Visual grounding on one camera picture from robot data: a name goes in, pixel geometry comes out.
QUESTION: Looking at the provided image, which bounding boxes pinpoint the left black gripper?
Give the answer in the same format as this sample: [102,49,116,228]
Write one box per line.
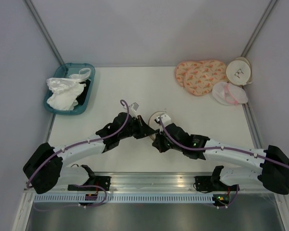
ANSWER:
[118,115,155,140]

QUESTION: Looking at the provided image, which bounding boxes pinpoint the round mesh laundry bag glasses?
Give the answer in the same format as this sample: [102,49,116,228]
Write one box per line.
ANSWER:
[147,111,168,133]

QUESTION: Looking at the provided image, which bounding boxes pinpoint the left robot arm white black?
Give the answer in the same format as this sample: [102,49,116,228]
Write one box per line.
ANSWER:
[23,112,155,194]

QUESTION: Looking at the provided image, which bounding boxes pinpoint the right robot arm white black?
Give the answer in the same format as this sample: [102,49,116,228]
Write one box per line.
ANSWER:
[152,123,289,195]

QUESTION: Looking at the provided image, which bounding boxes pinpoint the floral heart laundry bag back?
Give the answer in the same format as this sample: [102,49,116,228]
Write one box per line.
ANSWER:
[174,59,219,87]

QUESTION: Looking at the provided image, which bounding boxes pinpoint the floral heart laundry bag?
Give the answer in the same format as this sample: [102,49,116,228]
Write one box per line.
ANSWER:
[174,59,219,87]
[183,60,227,96]

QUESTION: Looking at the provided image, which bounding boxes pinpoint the floral heart laundry bag front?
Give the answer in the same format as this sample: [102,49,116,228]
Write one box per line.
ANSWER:
[183,60,227,96]

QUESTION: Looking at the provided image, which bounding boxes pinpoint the white mesh bag pink trim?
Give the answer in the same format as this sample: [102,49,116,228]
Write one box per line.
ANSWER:
[212,82,248,105]

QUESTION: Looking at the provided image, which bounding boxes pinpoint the white bra in basket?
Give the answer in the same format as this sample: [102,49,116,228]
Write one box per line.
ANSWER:
[46,67,92,111]

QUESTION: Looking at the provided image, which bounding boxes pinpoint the round mesh bag at corner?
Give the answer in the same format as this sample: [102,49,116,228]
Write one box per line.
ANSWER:
[226,57,252,87]

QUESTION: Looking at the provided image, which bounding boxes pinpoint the black garment in basket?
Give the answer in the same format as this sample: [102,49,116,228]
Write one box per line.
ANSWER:
[76,79,91,106]

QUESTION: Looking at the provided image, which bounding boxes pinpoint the teal plastic basket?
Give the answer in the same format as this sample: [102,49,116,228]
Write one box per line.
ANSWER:
[43,63,95,116]

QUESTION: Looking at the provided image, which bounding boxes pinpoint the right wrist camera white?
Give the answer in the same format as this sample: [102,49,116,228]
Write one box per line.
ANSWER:
[155,114,172,127]

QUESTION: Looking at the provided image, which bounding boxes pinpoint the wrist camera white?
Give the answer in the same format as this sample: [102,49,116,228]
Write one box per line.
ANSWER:
[129,102,139,118]
[155,114,172,127]

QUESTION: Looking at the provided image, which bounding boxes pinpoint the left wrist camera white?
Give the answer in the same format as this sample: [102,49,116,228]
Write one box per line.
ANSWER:
[129,102,139,118]

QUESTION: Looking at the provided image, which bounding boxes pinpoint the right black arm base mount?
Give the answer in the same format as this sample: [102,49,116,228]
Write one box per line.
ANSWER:
[193,176,222,193]

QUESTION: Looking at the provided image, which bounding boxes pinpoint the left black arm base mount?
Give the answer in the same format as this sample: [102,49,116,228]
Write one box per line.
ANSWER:
[67,176,111,192]

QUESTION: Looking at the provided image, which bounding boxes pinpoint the aluminium rail front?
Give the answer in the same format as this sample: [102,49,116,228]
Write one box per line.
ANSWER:
[25,167,264,194]

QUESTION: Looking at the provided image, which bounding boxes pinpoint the white slotted cable duct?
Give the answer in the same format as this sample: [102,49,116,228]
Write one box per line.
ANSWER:
[34,193,214,204]

